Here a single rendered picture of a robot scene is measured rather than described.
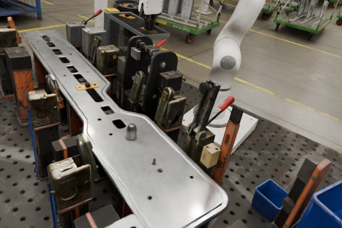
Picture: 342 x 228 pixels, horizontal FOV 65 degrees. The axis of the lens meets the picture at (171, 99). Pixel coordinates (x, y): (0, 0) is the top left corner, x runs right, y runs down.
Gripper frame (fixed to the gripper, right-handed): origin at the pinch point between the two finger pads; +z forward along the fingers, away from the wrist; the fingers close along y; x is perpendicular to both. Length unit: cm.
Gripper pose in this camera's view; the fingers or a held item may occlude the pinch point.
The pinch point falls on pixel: (149, 25)
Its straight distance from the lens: 125.4
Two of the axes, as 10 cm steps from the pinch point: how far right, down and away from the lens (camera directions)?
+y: -6.9, 2.8, -6.6
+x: 7.1, 4.4, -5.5
